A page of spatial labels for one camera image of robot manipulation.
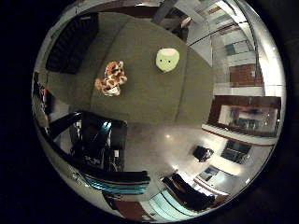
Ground dark wall monitor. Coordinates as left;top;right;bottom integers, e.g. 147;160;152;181
221;139;252;165

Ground green round plush toy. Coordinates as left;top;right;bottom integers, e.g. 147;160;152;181
155;47;181;74

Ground brown spotted giraffe plush toy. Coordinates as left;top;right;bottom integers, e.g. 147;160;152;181
94;60;129;97

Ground black sofa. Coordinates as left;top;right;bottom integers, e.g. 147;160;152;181
161;173;217;213

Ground wood framed window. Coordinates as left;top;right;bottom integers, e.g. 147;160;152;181
207;95;282;138

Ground black mesh basket container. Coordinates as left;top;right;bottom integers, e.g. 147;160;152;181
45;12;101;76

